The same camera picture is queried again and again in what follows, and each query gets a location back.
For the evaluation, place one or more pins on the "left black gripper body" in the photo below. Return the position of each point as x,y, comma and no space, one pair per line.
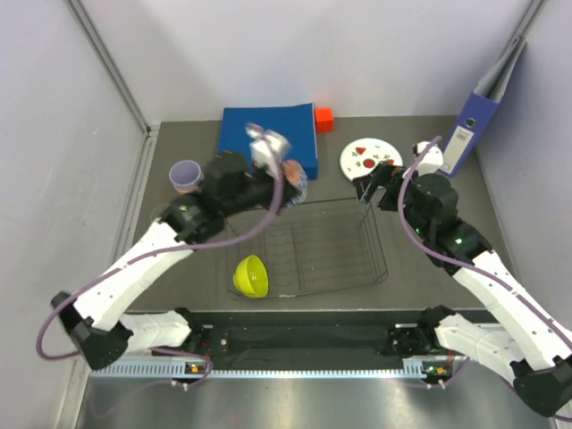
261,192

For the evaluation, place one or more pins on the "blue lying binder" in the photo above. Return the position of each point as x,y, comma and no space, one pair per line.
295,123

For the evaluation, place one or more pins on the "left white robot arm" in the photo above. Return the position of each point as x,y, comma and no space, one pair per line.
96,317

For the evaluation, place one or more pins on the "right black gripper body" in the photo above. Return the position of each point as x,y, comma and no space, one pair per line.
416,221

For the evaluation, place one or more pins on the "white watermelon plate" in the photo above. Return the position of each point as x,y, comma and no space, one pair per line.
361,156

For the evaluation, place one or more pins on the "pink plastic cup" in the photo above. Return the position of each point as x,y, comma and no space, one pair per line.
187,189

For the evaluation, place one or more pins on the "black wire dish rack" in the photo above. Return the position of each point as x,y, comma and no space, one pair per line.
313,248

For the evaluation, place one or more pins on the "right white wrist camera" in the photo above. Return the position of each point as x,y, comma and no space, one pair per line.
429,163

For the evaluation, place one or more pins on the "yellow-green bowl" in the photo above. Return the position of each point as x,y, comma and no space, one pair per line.
250,278

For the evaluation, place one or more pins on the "purple standing binder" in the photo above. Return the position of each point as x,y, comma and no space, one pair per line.
479,108

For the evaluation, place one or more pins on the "small white connector clips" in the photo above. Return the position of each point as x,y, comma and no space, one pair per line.
179,384

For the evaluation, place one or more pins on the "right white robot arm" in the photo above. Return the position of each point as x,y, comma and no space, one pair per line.
533,352

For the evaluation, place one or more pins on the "grey cable duct rail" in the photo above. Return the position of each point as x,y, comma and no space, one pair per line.
183,369

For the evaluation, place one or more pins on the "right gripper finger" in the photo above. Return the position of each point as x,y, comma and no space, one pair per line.
365,187
383,170

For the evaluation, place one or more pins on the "red cube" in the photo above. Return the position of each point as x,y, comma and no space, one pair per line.
324,120

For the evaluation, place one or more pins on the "red blue patterned bowl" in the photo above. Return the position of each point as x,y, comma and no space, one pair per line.
297,177

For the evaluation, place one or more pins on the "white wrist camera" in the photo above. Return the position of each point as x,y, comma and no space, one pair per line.
267,149
429,163

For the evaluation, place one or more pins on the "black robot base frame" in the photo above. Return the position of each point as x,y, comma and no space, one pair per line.
309,339

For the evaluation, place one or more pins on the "lilac plastic cup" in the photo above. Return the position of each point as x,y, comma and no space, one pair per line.
185,172

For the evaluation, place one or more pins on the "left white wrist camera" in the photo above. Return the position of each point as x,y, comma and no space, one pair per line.
267,149

